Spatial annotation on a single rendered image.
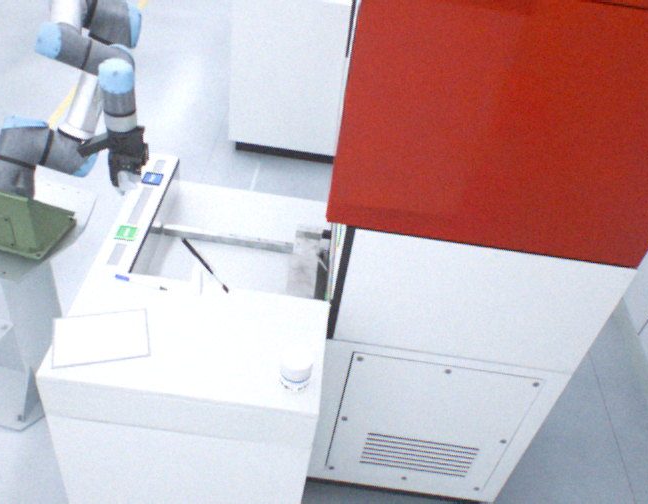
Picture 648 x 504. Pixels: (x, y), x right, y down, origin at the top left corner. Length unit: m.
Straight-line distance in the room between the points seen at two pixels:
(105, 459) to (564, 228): 1.24
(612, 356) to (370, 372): 1.66
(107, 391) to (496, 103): 1.02
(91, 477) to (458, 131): 1.26
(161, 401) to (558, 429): 1.84
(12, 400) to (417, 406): 1.52
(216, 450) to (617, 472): 1.76
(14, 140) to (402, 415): 1.39
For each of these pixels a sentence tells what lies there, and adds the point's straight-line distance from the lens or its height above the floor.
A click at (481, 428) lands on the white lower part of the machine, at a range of 2.11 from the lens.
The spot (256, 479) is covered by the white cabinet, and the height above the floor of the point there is 0.65.
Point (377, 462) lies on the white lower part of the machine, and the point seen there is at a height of 0.24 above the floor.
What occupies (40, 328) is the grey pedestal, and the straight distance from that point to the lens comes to 2.39.
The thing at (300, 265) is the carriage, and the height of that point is 0.88.
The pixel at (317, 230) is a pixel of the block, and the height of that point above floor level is 0.91.
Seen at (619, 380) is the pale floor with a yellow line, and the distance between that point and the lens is 3.22.
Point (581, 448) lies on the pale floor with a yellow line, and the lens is 2.90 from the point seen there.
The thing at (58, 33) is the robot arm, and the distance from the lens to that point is 1.64.
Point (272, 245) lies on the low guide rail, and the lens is 1.99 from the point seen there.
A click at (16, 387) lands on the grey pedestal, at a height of 0.01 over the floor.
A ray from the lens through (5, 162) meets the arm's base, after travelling 2.05.
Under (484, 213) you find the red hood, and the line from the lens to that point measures 1.49.
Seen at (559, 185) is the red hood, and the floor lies 1.42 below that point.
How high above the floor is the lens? 2.16
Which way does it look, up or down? 41 degrees down
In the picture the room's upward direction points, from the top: 9 degrees clockwise
